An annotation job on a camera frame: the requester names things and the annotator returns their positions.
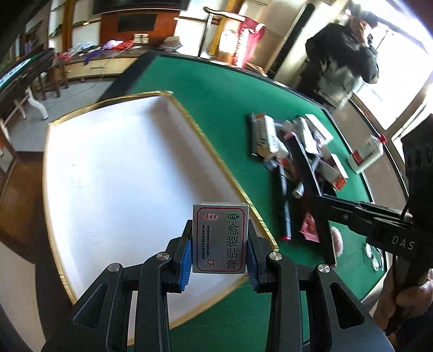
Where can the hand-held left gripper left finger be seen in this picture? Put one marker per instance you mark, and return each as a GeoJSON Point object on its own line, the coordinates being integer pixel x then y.
{"type": "Point", "coordinates": [185, 267]}

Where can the white orange-print medicine box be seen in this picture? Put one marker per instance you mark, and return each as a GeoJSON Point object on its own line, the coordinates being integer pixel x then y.
{"type": "Point", "coordinates": [267, 135]}

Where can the glasses in clear wrap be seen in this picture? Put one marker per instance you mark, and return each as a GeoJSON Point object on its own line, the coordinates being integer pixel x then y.
{"type": "Point", "coordinates": [373, 257]}

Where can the white dark-print medicine box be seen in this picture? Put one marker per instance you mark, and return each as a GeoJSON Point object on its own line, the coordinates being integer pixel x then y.
{"type": "Point", "coordinates": [314, 128]}

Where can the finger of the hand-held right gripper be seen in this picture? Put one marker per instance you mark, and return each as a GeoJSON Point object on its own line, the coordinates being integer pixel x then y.
{"type": "Point", "coordinates": [306, 166]}
{"type": "Point", "coordinates": [324, 237]}

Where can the low wooden bench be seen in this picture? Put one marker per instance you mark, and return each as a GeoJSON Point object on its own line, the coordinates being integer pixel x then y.
{"type": "Point", "coordinates": [98, 62]}

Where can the white red-end medicine box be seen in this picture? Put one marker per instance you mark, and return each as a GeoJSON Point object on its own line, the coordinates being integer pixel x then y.
{"type": "Point", "coordinates": [333, 171]}

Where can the black red-ended marker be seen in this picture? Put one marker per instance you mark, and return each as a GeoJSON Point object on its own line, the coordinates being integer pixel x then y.
{"type": "Point", "coordinates": [286, 210]}

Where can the red cloth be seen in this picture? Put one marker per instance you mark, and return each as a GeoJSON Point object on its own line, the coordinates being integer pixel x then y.
{"type": "Point", "coordinates": [250, 37]}

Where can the pink fluffy puff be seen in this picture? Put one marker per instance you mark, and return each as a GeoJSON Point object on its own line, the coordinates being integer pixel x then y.
{"type": "Point", "coordinates": [337, 238]}

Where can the white floor air conditioner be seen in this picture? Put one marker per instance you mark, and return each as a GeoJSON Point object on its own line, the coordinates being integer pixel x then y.
{"type": "Point", "coordinates": [291, 40]}

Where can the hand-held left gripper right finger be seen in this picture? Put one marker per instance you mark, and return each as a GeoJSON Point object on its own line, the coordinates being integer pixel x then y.
{"type": "Point", "coordinates": [253, 267]}

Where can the grey medicine box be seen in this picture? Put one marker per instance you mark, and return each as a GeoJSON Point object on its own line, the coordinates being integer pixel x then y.
{"type": "Point", "coordinates": [220, 237]}

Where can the wooden television cabinet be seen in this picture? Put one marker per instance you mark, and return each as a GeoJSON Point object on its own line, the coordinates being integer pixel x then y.
{"type": "Point", "coordinates": [135, 27]}

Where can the wooden chair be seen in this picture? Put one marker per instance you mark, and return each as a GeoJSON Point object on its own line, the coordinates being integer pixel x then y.
{"type": "Point", "coordinates": [221, 37]}

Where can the black slim box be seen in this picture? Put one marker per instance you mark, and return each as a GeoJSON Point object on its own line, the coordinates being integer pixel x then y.
{"type": "Point", "coordinates": [252, 135]}

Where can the large white bottle red label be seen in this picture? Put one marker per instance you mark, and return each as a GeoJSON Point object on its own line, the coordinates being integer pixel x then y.
{"type": "Point", "coordinates": [367, 152]}

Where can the person's right hand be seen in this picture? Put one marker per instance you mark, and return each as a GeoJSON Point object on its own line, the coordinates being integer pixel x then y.
{"type": "Point", "coordinates": [417, 298]}

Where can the dark mahjong table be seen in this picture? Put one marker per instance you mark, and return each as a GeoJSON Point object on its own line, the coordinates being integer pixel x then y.
{"type": "Point", "coordinates": [23, 76]}

